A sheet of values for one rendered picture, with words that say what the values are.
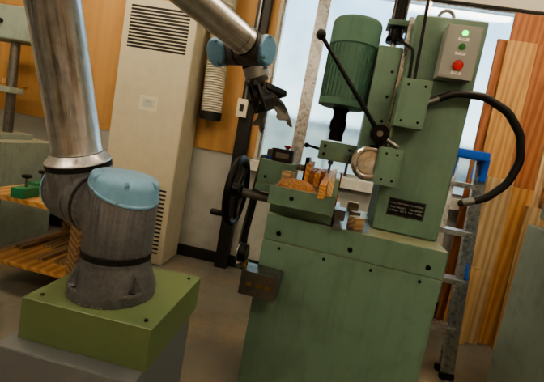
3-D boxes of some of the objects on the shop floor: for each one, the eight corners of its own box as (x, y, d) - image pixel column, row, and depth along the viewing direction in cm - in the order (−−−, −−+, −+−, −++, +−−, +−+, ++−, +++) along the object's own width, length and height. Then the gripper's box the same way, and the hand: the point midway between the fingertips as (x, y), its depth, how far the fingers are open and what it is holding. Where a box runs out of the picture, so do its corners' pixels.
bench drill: (-7, 218, 288) (10, 15, 270) (61, 235, 279) (85, 27, 261) (-74, 232, 241) (-57, -12, 222) (7, 252, 232) (31, 1, 214)
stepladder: (396, 356, 197) (438, 145, 196) (443, 367, 194) (486, 154, 193) (403, 372, 181) (449, 142, 180) (454, 384, 178) (501, 151, 177)
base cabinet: (256, 357, 172) (282, 214, 164) (378, 392, 162) (414, 243, 154) (226, 428, 128) (261, 238, 120) (392, 484, 118) (443, 281, 110)
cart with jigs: (62, 252, 249) (73, 161, 241) (138, 270, 241) (151, 177, 234) (-31, 289, 184) (-21, 167, 177) (68, 316, 177) (83, 190, 169)
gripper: (230, 87, 132) (246, 138, 137) (270, 74, 120) (286, 131, 125) (245, 82, 139) (260, 132, 144) (285, 70, 126) (299, 125, 131)
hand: (277, 129), depth 136 cm, fingers open, 14 cm apart
